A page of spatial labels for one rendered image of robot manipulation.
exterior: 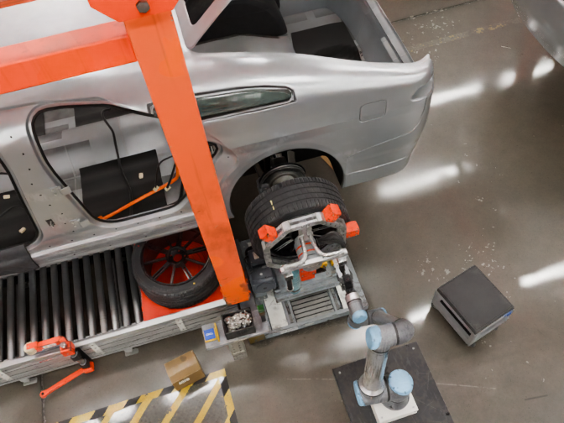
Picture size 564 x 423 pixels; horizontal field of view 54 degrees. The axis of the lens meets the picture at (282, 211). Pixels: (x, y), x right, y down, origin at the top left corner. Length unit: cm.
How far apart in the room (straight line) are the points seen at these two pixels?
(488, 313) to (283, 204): 162
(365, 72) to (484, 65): 288
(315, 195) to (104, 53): 174
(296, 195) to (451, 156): 213
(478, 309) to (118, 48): 293
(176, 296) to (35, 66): 222
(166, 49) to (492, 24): 489
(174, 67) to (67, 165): 237
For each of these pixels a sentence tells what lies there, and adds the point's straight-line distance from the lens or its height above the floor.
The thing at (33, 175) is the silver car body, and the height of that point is 160.
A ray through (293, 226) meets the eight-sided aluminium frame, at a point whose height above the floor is 112.
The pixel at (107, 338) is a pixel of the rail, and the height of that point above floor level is 38.
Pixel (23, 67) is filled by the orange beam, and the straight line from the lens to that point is 213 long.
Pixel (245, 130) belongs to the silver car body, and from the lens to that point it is 320.
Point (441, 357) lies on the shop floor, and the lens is 425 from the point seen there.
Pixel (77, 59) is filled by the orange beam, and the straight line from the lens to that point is 210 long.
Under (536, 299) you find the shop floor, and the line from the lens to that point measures 461.
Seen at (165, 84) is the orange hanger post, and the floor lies 251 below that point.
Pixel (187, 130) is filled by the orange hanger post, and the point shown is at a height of 225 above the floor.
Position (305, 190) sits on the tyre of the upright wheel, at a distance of 340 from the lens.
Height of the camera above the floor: 395
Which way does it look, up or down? 57 degrees down
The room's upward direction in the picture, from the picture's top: 7 degrees counter-clockwise
